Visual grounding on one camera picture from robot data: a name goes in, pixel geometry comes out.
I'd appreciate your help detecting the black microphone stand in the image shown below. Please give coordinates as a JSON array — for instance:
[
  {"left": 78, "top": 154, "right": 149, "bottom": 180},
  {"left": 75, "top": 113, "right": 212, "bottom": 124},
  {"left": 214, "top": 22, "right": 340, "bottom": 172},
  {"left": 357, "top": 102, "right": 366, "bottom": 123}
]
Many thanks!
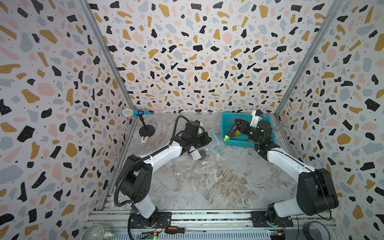
[{"left": 137, "top": 110, "right": 156, "bottom": 138}]

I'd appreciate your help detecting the dark eggplant toy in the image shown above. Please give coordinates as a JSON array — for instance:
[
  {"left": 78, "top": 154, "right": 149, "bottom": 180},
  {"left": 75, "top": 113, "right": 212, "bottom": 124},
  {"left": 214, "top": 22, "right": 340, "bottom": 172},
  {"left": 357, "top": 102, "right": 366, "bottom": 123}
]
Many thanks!
[{"left": 224, "top": 132, "right": 235, "bottom": 142}]

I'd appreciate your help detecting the black corrugated cable hose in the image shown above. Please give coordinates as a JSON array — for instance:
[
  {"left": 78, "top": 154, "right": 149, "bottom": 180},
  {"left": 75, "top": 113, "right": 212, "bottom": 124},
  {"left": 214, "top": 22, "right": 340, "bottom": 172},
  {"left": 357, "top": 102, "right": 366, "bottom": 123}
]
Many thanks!
[{"left": 113, "top": 115, "right": 190, "bottom": 208}]

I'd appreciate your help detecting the blue microphone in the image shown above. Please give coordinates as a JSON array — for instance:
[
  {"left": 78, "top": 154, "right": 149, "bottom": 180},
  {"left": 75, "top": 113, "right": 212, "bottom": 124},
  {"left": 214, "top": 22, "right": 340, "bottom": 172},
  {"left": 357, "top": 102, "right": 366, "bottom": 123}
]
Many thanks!
[{"left": 123, "top": 108, "right": 150, "bottom": 117}]

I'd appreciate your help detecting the teal plastic basket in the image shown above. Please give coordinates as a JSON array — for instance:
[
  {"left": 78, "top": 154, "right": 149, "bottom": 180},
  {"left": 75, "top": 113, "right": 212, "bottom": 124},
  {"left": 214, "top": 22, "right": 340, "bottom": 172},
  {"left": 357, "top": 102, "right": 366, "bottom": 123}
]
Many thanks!
[{"left": 221, "top": 110, "right": 277, "bottom": 148}]

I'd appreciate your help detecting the pink white small device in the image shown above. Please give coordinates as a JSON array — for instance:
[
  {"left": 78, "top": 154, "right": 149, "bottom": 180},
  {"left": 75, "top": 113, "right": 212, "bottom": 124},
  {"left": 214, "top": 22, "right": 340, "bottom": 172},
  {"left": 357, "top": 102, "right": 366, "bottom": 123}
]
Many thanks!
[{"left": 141, "top": 136, "right": 149, "bottom": 146}]

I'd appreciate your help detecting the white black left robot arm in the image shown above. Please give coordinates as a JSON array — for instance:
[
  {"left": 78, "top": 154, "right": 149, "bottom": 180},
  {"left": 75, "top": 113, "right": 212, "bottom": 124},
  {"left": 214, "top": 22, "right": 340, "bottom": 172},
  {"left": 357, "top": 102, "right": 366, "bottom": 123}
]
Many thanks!
[{"left": 113, "top": 116, "right": 212, "bottom": 220}]

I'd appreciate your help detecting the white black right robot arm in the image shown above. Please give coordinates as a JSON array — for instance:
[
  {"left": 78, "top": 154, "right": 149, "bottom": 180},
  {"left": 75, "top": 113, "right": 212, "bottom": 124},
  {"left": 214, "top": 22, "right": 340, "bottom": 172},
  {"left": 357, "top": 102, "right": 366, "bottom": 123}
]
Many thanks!
[{"left": 225, "top": 119, "right": 339, "bottom": 226}]

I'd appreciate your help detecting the dark avocado toy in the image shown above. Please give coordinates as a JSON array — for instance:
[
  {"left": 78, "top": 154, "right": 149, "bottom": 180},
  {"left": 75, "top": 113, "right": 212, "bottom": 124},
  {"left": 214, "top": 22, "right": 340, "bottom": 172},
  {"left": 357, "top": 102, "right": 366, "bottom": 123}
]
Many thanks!
[{"left": 198, "top": 150, "right": 207, "bottom": 161}]

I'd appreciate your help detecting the grey tape roll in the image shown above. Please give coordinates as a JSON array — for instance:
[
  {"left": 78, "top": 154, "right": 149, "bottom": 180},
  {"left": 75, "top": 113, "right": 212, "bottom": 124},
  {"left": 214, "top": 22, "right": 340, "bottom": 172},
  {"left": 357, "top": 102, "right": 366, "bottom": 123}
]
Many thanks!
[{"left": 303, "top": 221, "right": 331, "bottom": 240}]

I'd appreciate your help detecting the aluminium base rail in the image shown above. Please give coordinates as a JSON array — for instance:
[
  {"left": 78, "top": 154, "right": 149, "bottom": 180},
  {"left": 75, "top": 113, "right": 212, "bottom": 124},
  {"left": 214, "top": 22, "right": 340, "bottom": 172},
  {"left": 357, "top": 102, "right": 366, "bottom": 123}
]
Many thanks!
[{"left": 85, "top": 209, "right": 343, "bottom": 240}]

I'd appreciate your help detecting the orange handle screwdriver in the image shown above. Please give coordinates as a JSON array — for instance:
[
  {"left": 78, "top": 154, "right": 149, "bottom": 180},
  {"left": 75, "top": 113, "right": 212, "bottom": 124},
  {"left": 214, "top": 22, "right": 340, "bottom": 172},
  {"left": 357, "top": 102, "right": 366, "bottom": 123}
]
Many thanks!
[{"left": 164, "top": 226, "right": 207, "bottom": 235}]

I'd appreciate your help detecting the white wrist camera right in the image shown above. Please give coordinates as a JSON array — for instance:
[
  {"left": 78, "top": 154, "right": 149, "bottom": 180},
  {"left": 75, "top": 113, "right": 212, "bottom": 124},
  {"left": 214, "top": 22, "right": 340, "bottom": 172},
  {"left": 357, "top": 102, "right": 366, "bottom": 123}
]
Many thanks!
[{"left": 250, "top": 110, "right": 264, "bottom": 128}]

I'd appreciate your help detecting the clear zip top bag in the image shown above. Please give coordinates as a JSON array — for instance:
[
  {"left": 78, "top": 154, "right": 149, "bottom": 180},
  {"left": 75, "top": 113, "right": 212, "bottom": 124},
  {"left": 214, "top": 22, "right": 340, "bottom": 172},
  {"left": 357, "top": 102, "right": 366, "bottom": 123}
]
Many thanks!
[{"left": 155, "top": 119, "right": 256, "bottom": 205}]

